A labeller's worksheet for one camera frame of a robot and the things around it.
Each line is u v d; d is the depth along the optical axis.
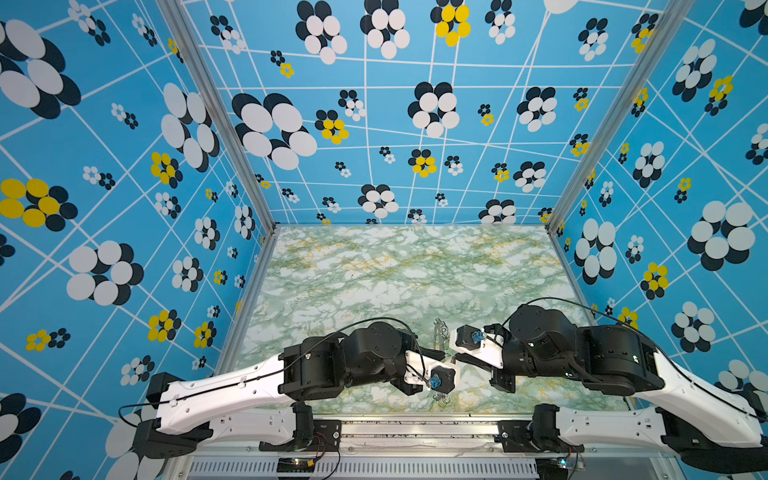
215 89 0.83
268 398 0.40
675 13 0.68
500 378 0.47
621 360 0.37
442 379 0.43
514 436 0.73
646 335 0.40
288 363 0.42
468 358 0.47
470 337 0.44
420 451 1.07
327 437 0.73
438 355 0.55
